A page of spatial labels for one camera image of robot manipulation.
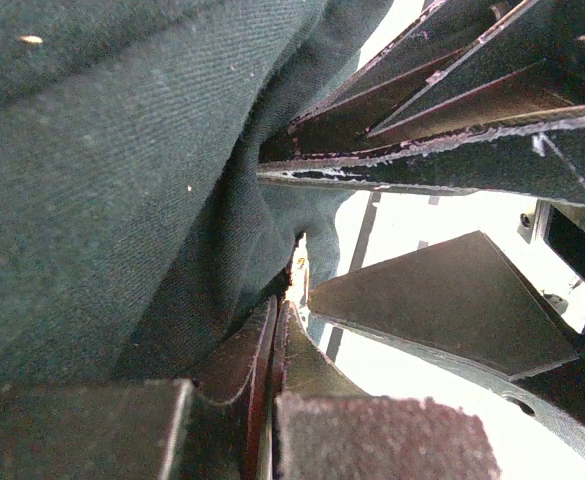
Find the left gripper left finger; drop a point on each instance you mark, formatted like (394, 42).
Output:
(220, 420)

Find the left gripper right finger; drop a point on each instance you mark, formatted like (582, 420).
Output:
(329, 428)

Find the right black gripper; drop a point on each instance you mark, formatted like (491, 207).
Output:
(473, 95)

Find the black t-shirt garment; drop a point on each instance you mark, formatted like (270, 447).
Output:
(134, 235)

